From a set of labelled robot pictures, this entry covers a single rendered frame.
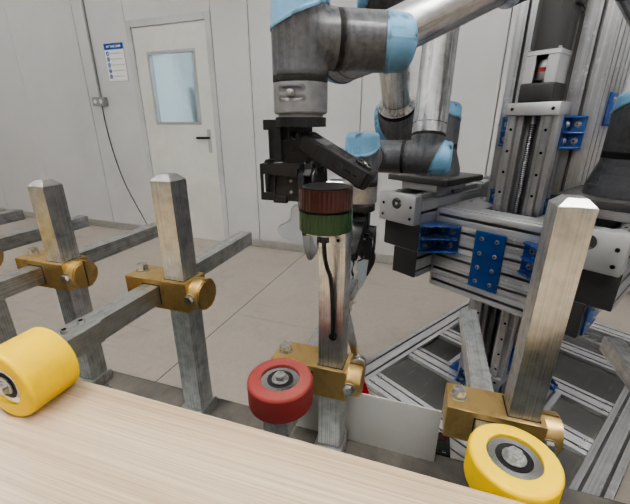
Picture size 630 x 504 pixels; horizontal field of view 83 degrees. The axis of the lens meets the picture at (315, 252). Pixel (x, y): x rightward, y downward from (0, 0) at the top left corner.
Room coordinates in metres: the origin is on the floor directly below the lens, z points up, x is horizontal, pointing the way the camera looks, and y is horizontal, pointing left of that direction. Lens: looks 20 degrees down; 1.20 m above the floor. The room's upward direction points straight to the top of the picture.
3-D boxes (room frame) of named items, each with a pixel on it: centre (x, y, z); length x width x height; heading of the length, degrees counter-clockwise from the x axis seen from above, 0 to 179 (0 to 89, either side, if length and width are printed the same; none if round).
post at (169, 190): (0.51, 0.21, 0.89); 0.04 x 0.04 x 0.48; 72
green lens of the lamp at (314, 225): (0.39, -0.01, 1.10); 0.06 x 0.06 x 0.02
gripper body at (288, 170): (0.54, 0.03, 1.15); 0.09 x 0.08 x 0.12; 72
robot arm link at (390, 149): (0.88, -0.15, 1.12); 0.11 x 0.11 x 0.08; 69
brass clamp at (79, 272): (0.60, 0.47, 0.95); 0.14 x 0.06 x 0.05; 72
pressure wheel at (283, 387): (0.35, 0.04, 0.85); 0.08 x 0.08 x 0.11
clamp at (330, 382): (0.44, 0.00, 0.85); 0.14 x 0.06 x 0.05; 72
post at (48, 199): (0.59, 0.45, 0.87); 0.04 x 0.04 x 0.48; 72
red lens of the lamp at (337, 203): (0.39, -0.01, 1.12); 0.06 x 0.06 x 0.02
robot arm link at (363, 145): (0.79, -0.10, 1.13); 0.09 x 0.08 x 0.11; 159
